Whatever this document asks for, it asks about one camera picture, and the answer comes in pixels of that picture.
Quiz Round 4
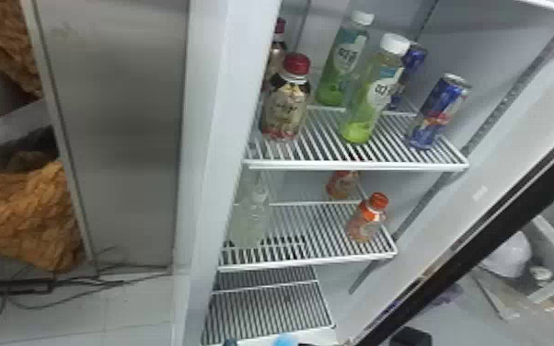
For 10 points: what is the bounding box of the dark red capped bottle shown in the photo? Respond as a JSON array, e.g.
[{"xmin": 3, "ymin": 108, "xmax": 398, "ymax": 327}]
[{"xmin": 262, "ymin": 17, "xmax": 288, "ymax": 93}]

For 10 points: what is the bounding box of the fridge door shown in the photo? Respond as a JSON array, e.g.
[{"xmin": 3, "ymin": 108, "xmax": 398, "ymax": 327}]
[{"xmin": 349, "ymin": 115, "xmax": 554, "ymax": 346}]

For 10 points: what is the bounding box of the red capped clear bottle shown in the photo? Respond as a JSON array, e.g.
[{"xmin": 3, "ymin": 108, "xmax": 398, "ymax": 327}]
[{"xmin": 259, "ymin": 52, "xmax": 312, "ymax": 143}]

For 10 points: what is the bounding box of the brown cloth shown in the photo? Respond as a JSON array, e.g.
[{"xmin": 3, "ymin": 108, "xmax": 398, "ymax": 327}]
[{"xmin": 0, "ymin": 0, "xmax": 85, "ymax": 272}]

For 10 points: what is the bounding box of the orange bottle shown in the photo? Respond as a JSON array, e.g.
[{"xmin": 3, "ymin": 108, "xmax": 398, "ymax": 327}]
[
  {"xmin": 344, "ymin": 191, "xmax": 389, "ymax": 244},
  {"xmin": 325, "ymin": 170, "xmax": 360, "ymax": 202}
]

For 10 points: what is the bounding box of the black cable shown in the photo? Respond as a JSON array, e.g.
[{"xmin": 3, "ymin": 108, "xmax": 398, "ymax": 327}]
[{"xmin": 0, "ymin": 247, "xmax": 172, "ymax": 342}]

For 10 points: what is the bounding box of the blue can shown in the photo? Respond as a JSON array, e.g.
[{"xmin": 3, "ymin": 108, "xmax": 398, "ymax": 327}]
[
  {"xmin": 389, "ymin": 41, "xmax": 428, "ymax": 110},
  {"xmin": 404, "ymin": 73, "xmax": 472, "ymax": 150}
]

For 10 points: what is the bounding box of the green bottle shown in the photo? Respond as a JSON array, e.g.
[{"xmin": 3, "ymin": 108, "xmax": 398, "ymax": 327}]
[
  {"xmin": 314, "ymin": 10, "xmax": 375, "ymax": 108},
  {"xmin": 338, "ymin": 32, "xmax": 411, "ymax": 145}
]

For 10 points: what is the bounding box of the white fridge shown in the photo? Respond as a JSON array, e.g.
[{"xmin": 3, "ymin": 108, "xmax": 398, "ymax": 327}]
[{"xmin": 19, "ymin": 0, "xmax": 554, "ymax": 346}]

